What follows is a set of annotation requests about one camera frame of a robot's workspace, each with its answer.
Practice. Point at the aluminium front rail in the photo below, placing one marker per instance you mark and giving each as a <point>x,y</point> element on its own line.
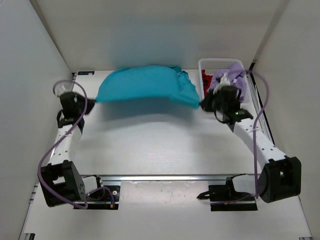
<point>166,177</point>

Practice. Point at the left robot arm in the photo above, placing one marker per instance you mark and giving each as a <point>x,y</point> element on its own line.
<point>60,175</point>

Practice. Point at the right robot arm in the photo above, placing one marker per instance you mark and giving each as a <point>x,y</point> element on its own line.
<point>276,175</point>

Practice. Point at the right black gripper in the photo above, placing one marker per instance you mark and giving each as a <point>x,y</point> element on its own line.
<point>206,103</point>

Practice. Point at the teal t shirt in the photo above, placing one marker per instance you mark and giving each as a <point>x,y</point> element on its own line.
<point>152,81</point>

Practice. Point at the aluminium rail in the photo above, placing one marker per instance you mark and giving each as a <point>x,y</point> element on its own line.
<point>166,177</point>
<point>259,104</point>

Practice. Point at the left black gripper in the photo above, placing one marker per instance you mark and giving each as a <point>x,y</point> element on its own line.
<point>90,103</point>

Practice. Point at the aluminium right side rail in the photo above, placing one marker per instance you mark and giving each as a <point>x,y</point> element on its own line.
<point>259,104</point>

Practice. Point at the dark label sticker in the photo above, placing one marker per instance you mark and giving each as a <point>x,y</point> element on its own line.
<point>86,73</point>

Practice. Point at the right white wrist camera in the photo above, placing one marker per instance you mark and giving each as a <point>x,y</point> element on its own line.
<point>222,82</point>

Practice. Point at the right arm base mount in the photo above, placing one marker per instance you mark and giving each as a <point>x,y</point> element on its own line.
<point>223,198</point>

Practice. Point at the red t shirt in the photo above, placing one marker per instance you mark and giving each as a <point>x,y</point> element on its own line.
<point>206,81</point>

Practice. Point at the purple t shirt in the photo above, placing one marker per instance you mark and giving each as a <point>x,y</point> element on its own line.
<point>236,76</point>

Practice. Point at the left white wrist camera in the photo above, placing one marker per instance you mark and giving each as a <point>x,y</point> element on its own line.
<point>61,87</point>

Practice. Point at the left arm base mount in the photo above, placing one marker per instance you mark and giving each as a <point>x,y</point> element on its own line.
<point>101,192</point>

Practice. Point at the white plastic basket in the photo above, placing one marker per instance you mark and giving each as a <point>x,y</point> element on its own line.
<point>211,65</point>

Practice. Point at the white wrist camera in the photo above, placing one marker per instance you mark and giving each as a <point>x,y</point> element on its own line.
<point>222,82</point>
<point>61,87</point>

